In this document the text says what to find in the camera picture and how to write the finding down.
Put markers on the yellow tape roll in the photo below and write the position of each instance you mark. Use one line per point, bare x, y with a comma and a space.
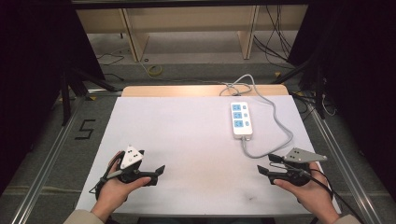
154, 74

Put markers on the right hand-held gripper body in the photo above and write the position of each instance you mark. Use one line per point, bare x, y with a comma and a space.
303, 155

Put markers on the aluminium rail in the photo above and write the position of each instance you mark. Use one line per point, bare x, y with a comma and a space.
46, 168
342, 168

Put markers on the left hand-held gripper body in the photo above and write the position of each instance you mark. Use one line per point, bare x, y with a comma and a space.
130, 157

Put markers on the black curtain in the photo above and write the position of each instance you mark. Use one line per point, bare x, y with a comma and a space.
361, 77
31, 77

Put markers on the white table sheet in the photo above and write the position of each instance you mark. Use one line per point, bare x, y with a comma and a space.
193, 140

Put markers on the person's left hand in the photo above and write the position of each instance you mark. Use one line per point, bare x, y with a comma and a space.
113, 193

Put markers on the wooden shelf unit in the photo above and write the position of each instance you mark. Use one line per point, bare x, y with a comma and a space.
134, 40

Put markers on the black metal stand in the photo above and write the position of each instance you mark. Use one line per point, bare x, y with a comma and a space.
65, 102
319, 93

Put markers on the person's right hand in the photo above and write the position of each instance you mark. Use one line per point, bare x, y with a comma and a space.
313, 194

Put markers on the white power strip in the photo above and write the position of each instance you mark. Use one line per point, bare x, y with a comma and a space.
241, 119

